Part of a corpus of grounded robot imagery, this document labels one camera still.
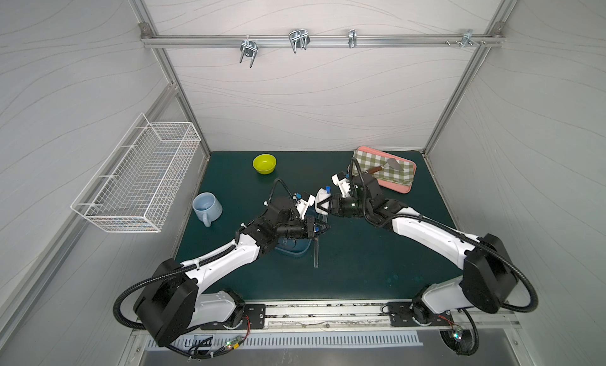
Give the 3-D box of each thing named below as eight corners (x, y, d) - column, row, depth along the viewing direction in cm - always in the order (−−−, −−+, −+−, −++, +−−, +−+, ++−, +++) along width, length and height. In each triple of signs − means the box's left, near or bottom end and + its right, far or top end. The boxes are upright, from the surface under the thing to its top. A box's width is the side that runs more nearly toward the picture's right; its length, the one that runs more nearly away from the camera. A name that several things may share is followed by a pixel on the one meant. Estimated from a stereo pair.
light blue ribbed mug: (190, 217, 97) (183, 208, 92) (208, 198, 104) (202, 189, 98) (209, 228, 94) (203, 220, 89) (227, 208, 100) (222, 199, 95)
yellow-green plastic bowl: (252, 173, 111) (250, 169, 108) (255, 158, 118) (254, 153, 115) (274, 173, 111) (274, 169, 108) (276, 158, 118) (276, 153, 115)
